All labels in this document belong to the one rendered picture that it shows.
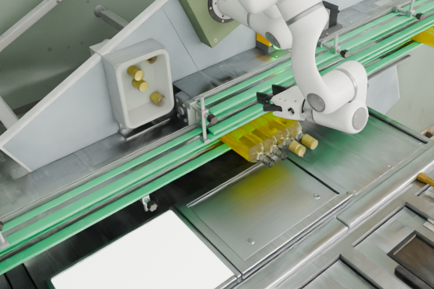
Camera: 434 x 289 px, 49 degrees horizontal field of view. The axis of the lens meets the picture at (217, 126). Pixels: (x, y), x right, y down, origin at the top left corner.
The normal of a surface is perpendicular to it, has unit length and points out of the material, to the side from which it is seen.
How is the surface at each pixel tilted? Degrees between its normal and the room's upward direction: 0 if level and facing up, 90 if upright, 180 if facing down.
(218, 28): 3
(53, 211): 90
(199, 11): 3
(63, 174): 90
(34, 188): 90
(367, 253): 90
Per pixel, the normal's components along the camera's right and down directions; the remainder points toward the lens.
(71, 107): 0.62, 0.45
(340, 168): -0.04, -0.80
